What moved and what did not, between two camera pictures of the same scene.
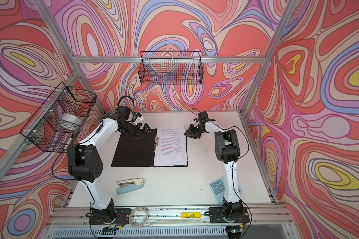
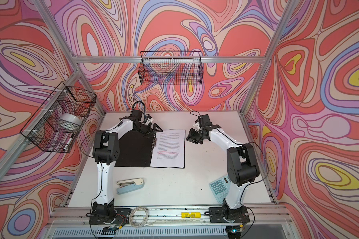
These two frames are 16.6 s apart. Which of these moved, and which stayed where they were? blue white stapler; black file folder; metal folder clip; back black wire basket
Moved: metal folder clip
Stayed: blue white stapler; black file folder; back black wire basket
